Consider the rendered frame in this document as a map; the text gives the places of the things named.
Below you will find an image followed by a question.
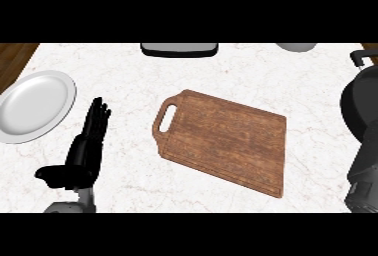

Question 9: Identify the black and grey appliance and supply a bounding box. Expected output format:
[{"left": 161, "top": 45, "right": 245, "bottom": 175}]
[{"left": 139, "top": 43, "right": 220, "bottom": 59}]

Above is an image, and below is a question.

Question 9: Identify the pale grey round object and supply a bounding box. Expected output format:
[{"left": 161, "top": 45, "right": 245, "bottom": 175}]
[{"left": 275, "top": 43, "right": 317, "bottom": 53}]

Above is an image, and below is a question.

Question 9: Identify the white oval plate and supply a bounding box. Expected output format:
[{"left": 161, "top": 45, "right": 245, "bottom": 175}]
[{"left": 0, "top": 69, "right": 78, "bottom": 145}]

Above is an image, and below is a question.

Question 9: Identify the brown wooden cutting board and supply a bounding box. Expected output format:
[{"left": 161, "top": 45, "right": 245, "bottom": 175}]
[{"left": 151, "top": 88, "right": 288, "bottom": 199}]

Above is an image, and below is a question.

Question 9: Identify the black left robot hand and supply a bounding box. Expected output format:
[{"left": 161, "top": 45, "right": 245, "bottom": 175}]
[{"left": 34, "top": 96, "right": 112, "bottom": 191}]

